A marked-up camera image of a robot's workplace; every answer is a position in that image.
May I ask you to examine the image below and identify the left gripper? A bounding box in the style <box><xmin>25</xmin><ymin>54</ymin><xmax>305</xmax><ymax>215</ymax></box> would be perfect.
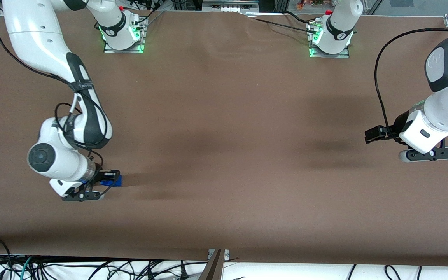
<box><xmin>365</xmin><ymin>110</ymin><xmax>448</xmax><ymax>154</ymax></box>

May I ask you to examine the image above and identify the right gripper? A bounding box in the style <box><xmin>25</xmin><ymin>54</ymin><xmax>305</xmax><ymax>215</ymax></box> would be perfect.
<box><xmin>49</xmin><ymin>169</ymin><xmax>121</xmax><ymax>197</ymax></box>

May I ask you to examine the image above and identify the brown table cover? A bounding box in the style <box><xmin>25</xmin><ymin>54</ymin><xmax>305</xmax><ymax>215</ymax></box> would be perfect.
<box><xmin>0</xmin><ymin>7</ymin><xmax>448</xmax><ymax>268</ymax></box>

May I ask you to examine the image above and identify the dark metal bar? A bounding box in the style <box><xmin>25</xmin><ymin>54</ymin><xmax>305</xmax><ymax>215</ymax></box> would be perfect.
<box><xmin>198</xmin><ymin>249</ymin><xmax>225</xmax><ymax>280</ymax></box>

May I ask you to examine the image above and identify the orange background clutter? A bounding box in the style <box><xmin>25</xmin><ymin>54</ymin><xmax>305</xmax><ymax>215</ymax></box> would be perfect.
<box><xmin>296</xmin><ymin>0</ymin><xmax>339</xmax><ymax>10</ymax></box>

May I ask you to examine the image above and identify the white power strip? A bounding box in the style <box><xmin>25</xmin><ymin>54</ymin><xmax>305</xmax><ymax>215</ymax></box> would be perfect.
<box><xmin>203</xmin><ymin>0</ymin><xmax>259</xmax><ymax>13</ymax></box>

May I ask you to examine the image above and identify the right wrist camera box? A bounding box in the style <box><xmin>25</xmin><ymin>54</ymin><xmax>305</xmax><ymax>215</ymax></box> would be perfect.
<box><xmin>61</xmin><ymin>190</ymin><xmax>105</xmax><ymax>202</ymax></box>

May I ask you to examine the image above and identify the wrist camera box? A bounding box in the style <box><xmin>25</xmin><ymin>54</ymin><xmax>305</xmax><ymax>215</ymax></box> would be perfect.
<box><xmin>399</xmin><ymin>147</ymin><xmax>448</xmax><ymax>163</ymax></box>
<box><xmin>61</xmin><ymin>190</ymin><xmax>105</xmax><ymax>202</ymax></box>

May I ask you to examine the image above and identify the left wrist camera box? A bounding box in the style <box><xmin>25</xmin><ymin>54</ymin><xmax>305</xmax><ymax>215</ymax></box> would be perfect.
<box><xmin>399</xmin><ymin>147</ymin><xmax>448</xmax><ymax>163</ymax></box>

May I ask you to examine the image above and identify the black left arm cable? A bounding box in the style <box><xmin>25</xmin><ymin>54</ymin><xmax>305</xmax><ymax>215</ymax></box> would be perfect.
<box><xmin>374</xmin><ymin>28</ymin><xmax>448</xmax><ymax>141</ymax></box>

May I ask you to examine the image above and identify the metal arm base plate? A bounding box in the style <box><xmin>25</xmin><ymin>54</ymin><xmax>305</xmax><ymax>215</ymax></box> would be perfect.
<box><xmin>308</xmin><ymin>19</ymin><xmax>351</xmax><ymax>59</ymax></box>
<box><xmin>103</xmin><ymin>17</ymin><xmax>146</xmax><ymax>54</ymax></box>

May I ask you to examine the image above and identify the teal floor cable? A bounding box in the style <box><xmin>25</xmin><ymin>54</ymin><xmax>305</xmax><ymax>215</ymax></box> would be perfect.
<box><xmin>19</xmin><ymin>255</ymin><xmax>35</xmax><ymax>280</ymax></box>

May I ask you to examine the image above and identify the black table cable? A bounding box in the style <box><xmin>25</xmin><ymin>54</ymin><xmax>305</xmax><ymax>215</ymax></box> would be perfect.
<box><xmin>243</xmin><ymin>15</ymin><xmax>318</xmax><ymax>35</ymax></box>
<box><xmin>282</xmin><ymin>11</ymin><xmax>322</xmax><ymax>26</ymax></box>

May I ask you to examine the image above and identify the black base connector cable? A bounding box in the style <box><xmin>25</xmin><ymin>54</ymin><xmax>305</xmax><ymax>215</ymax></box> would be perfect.
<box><xmin>133</xmin><ymin>0</ymin><xmax>166</xmax><ymax>28</ymax></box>

